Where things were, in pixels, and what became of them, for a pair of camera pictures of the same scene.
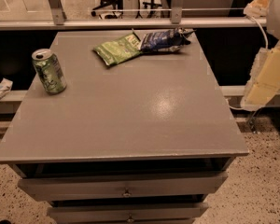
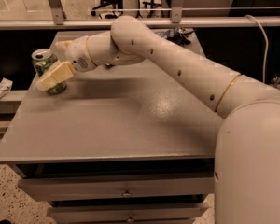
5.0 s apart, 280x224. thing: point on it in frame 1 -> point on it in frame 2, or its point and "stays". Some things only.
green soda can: [49, 70] stays
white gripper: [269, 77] -> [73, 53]
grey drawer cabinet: [148, 140] stays
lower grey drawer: [103, 213] stays
